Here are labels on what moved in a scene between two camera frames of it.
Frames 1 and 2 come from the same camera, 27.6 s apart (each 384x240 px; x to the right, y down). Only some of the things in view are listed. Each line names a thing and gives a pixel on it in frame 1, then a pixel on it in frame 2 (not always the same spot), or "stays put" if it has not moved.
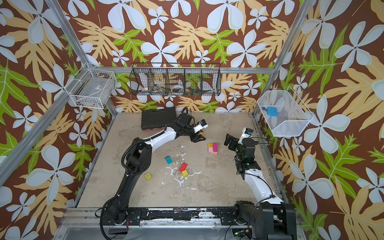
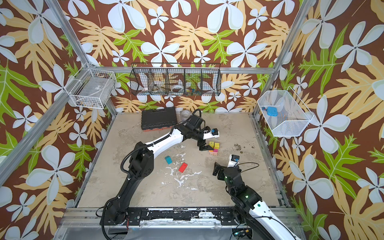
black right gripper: (234, 142) -> (222, 168)
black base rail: (226, 215) stays put
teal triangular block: (168, 160) stays put
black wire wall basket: (176, 79) stays put
